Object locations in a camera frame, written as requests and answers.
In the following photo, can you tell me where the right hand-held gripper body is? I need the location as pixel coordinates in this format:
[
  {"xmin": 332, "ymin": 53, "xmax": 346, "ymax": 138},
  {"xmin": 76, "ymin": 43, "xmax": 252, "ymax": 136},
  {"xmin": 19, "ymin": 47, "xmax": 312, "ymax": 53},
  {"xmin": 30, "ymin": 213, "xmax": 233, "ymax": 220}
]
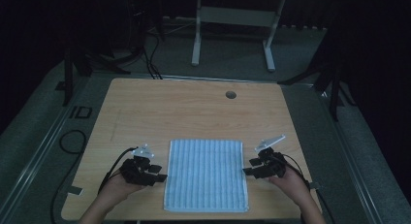
[{"xmin": 254, "ymin": 134, "xmax": 287, "ymax": 179}]

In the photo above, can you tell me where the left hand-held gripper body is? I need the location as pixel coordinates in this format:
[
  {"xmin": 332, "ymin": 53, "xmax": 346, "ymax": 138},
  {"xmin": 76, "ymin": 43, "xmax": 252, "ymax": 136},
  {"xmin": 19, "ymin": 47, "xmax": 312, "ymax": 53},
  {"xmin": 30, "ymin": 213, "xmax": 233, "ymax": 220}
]
[{"xmin": 119, "ymin": 143, "xmax": 155, "ymax": 187}]

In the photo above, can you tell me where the blue striped towel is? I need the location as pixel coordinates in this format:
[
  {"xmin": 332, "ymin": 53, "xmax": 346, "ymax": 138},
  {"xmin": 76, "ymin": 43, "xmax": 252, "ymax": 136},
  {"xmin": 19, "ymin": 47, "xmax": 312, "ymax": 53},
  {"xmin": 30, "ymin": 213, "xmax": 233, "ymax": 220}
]
[{"xmin": 163, "ymin": 139, "xmax": 250, "ymax": 213}]

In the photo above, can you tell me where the person's left hand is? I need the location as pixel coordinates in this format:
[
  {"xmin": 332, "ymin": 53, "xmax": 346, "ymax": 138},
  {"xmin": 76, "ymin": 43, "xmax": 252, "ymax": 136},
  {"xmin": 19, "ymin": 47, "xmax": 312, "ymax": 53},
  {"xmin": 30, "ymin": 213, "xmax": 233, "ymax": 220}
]
[{"xmin": 101, "ymin": 173, "xmax": 145, "ymax": 205}]

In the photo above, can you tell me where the person's right hand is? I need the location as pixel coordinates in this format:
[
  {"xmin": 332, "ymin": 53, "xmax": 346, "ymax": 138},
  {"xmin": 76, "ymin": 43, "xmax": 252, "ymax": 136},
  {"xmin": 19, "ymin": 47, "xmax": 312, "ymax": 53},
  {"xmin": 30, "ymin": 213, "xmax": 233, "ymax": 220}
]
[{"xmin": 269, "ymin": 167, "xmax": 311, "ymax": 206}]

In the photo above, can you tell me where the black metal stand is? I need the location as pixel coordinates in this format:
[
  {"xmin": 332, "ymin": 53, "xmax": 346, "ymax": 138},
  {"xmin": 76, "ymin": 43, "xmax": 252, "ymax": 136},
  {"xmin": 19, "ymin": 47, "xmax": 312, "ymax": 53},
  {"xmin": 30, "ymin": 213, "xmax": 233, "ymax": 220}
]
[
  {"xmin": 276, "ymin": 52, "xmax": 358, "ymax": 122},
  {"xmin": 62, "ymin": 46, "xmax": 132, "ymax": 107}
]

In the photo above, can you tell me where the left hand-held gripper cable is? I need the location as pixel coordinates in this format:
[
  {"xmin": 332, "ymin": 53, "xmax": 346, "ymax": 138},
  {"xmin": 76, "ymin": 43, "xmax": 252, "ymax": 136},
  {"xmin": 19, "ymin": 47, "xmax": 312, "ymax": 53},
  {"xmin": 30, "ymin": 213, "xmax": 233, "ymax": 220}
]
[{"xmin": 97, "ymin": 146, "xmax": 139, "ymax": 194}]

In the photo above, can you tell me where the black floor cable loop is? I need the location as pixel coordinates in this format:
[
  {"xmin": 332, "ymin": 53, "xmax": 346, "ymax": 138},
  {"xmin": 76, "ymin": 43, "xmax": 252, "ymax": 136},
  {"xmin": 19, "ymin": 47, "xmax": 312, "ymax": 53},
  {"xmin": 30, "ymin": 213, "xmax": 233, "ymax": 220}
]
[{"xmin": 49, "ymin": 129, "xmax": 88, "ymax": 224}]

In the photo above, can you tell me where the aluminium floor rail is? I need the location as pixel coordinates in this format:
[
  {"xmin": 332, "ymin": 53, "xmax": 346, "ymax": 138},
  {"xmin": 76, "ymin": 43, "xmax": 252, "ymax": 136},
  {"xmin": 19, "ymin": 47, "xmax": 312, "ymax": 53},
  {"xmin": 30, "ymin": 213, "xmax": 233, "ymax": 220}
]
[
  {"xmin": 318, "ymin": 87, "xmax": 386, "ymax": 224},
  {"xmin": 0, "ymin": 76, "xmax": 93, "ymax": 215}
]

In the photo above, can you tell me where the black floor cable bundle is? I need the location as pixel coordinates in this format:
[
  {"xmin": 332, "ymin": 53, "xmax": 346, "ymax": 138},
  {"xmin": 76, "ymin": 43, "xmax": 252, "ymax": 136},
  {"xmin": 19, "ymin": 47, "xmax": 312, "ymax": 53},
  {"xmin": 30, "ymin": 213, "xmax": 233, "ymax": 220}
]
[{"xmin": 140, "ymin": 31, "xmax": 164, "ymax": 80}]

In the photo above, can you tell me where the white desk frame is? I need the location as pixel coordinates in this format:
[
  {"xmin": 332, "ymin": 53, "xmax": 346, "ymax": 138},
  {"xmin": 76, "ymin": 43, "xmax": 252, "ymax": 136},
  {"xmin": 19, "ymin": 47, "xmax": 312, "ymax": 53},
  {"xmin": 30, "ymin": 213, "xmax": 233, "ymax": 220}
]
[{"xmin": 191, "ymin": 0, "xmax": 287, "ymax": 73}]

